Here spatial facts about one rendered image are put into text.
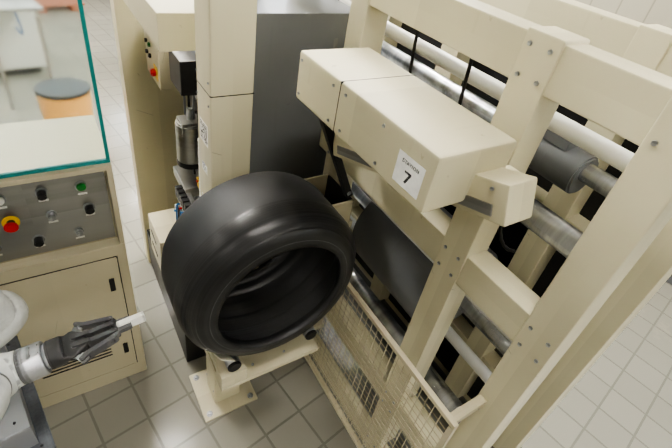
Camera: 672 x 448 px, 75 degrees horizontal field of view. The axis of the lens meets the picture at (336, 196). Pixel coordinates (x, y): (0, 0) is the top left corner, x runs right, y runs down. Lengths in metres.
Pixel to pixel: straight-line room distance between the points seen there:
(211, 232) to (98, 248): 0.83
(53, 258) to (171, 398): 0.98
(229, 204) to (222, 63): 0.38
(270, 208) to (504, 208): 0.58
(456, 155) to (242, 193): 0.60
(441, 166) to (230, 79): 0.66
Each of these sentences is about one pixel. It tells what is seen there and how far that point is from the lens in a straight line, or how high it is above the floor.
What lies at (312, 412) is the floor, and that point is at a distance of 2.50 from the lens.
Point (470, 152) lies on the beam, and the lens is 0.97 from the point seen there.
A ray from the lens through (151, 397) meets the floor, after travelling 2.56.
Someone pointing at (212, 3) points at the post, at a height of 1.90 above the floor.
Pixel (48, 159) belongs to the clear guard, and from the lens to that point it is 1.72.
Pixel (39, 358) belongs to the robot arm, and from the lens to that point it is 1.35.
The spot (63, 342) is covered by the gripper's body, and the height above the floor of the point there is 1.13.
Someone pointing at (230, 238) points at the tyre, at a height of 1.42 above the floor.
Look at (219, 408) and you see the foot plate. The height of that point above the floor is 0.01.
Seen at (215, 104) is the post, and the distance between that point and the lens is 1.31.
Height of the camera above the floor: 2.21
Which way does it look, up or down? 36 degrees down
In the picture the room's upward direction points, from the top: 11 degrees clockwise
